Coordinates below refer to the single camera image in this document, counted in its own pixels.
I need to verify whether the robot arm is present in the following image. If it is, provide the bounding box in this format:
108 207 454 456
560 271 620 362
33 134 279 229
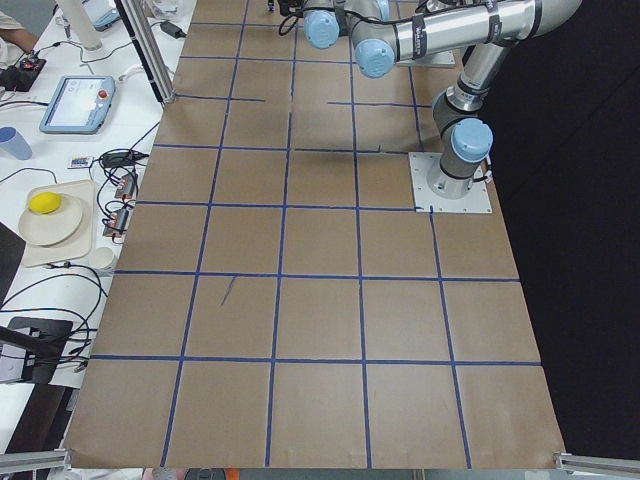
280 1 581 137

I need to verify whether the black power adapter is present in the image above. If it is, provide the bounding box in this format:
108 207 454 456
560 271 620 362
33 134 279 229
159 20 187 39

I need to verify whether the yellow lemon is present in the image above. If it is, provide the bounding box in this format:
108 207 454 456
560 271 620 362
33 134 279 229
28 191 62 215

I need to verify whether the teach pendant tablet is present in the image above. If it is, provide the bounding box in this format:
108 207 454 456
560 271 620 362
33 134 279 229
39 75 116 135

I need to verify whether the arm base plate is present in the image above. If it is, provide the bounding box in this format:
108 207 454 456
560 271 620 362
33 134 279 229
408 152 493 214
396 50 456 68

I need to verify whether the beige plate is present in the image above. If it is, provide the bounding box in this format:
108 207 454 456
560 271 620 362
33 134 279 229
18 194 83 246

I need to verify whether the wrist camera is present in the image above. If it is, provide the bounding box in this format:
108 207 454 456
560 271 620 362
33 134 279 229
277 0 305 17

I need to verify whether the black camera stand base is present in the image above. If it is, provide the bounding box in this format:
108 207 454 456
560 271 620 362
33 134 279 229
1 316 73 384

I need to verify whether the beige tray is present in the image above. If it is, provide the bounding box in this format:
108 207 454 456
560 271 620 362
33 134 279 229
18 180 96 267

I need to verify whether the aluminium frame post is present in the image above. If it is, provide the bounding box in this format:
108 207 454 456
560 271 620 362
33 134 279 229
115 0 175 104

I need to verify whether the white paper cup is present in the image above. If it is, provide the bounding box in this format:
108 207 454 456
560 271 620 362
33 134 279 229
89 247 118 275

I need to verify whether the blue plastic cup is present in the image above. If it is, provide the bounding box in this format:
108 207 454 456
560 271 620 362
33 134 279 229
0 126 33 160

